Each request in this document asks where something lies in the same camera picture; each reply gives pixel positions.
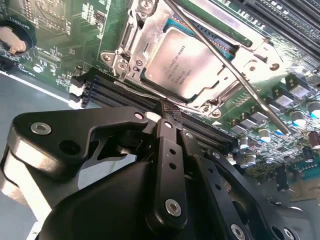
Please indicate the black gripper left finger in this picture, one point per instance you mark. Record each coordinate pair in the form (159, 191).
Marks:
(62, 125)

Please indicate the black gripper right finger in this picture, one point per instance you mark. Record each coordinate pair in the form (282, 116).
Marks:
(215, 178)

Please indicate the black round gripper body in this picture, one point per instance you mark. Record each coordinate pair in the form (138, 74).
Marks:
(105, 207)

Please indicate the silver square CPU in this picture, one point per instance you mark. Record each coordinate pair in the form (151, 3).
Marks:
(180, 65)

